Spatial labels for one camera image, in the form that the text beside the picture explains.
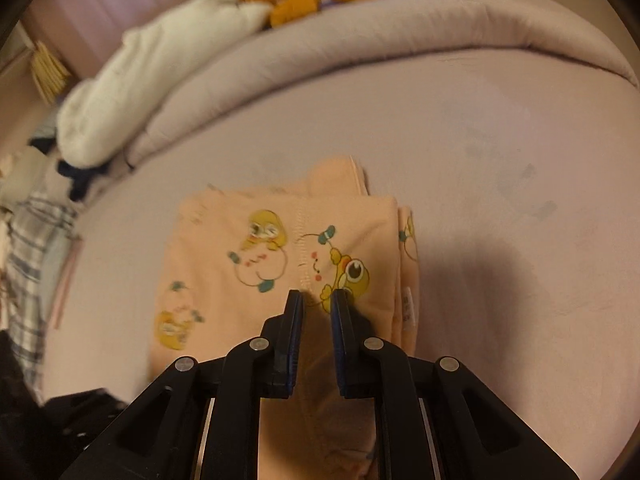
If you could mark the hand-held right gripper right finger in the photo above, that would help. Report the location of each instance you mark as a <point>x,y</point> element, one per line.
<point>338,325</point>

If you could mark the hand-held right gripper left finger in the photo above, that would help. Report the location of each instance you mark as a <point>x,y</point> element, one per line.
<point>297,325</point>

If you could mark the orange cartoon print shirt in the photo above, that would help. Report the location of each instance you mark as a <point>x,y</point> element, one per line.
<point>225,270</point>

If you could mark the plaid cloth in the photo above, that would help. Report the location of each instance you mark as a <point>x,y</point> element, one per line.
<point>32,260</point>

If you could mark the dark navy cloth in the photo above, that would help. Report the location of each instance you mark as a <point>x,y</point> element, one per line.
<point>80,177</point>

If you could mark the white goose plush toy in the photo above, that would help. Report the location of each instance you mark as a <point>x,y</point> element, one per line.
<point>150,70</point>

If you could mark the lilac duvet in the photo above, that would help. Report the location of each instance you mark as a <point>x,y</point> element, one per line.
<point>375,30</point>

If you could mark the straw tassel bundle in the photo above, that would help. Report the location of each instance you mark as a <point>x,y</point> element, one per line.
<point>47,72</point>

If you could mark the pink curtain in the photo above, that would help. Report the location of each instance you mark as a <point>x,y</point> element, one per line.
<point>110,0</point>

